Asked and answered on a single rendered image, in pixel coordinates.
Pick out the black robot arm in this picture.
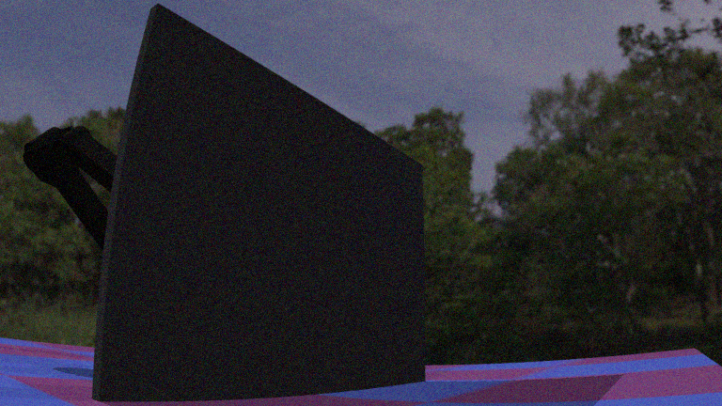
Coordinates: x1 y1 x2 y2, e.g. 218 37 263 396
24 126 117 250

